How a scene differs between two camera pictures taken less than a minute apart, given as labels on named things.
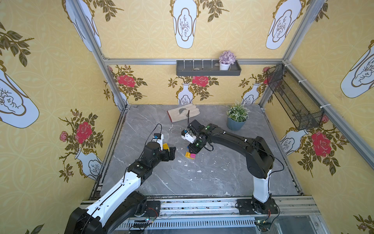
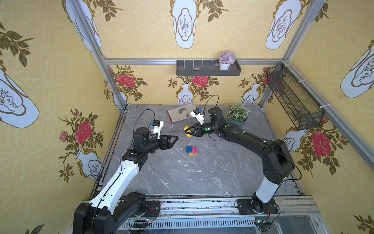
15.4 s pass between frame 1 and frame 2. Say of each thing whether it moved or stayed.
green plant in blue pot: stayed
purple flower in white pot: stayed
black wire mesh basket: stayed
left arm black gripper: moved
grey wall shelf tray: stayed
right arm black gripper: moved
